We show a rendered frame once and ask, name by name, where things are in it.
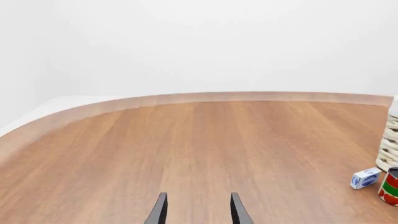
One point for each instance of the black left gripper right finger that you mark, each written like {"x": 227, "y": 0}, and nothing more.
{"x": 240, "y": 212}

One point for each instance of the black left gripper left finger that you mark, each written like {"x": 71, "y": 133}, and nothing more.
{"x": 158, "y": 211}

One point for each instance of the small white blue-print box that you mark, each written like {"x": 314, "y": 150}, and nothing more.
{"x": 366, "y": 178}

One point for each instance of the red green tomato tin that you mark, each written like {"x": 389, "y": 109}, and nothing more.
{"x": 390, "y": 187}

